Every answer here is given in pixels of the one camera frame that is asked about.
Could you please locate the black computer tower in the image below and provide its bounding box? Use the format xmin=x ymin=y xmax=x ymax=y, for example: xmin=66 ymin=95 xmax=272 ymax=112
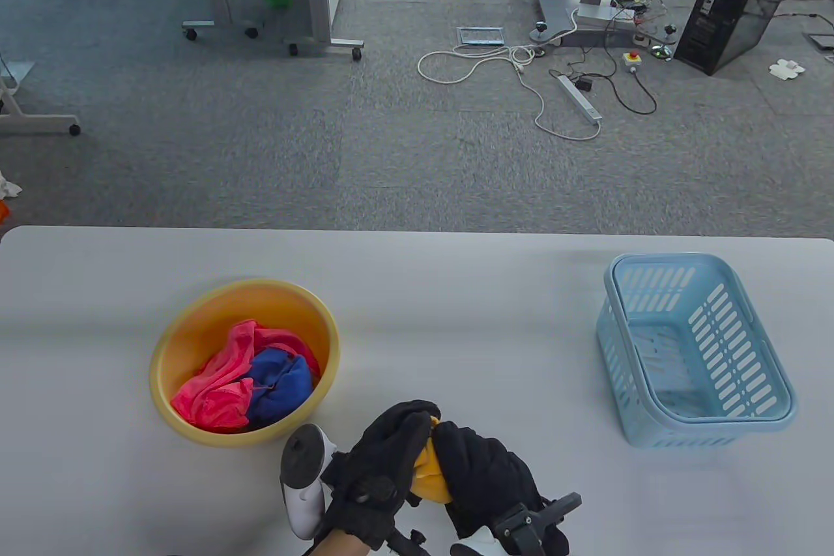
xmin=673 ymin=0 xmax=809 ymax=76

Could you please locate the blue square towel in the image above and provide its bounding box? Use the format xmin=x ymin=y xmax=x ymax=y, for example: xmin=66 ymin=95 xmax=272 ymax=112
xmin=244 ymin=347 xmax=315 ymax=430

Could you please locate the white power strip with cable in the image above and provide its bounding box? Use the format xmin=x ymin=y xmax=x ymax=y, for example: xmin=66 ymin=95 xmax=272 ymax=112
xmin=417 ymin=7 xmax=603 ymax=141

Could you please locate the person's right hand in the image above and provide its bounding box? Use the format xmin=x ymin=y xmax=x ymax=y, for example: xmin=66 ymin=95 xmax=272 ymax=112
xmin=431 ymin=420 xmax=571 ymax=556

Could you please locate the black cable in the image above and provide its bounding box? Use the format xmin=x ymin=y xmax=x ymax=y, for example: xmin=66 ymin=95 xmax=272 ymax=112
xmin=547 ymin=51 xmax=659 ymax=115

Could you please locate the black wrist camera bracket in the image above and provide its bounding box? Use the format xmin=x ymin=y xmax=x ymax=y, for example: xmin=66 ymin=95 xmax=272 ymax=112
xmin=384 ymin=527 xmax=431 ymax=556
xmin=490 ymin=492 xmax=582 ymax=556

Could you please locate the yellow plastic basin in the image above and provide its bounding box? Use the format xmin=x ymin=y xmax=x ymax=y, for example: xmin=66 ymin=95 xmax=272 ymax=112
xmin=149 ymin=279 xmax=341 ymax=449

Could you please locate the person's left hand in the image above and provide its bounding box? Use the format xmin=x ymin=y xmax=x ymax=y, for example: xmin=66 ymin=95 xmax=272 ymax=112
xmin=319 ymin=400 xmax=442 ymax=551

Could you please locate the light blue plastic basket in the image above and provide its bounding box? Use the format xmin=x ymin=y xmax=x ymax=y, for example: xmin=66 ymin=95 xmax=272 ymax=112
xmin=596 ymin=252 xmax=798 ymax=450

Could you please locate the yellow square towel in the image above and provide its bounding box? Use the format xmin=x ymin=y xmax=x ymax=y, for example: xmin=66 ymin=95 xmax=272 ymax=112
xmin=409 ymin=414 xmax=455 ymax=506

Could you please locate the silver floor outlet box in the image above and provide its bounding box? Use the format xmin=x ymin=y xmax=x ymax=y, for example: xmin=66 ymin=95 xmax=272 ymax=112
xmin=456 ymin=26 xmax=506 ymax=48

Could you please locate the grey wheeled table foot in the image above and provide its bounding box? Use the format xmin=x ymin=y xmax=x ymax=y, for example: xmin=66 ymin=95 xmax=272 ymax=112
xmin=0 ymin=54 xmax=82 ymax=137

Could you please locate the pink square towel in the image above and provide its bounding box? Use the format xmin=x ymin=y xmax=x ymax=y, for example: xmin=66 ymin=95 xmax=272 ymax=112
xmin=171 ymin=319 xmax=321 ymax=433

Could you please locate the person's left forearm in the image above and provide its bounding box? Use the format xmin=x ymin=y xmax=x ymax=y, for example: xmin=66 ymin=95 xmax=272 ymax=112
xmin=301 ymin=527 xmax=372 ymax=556

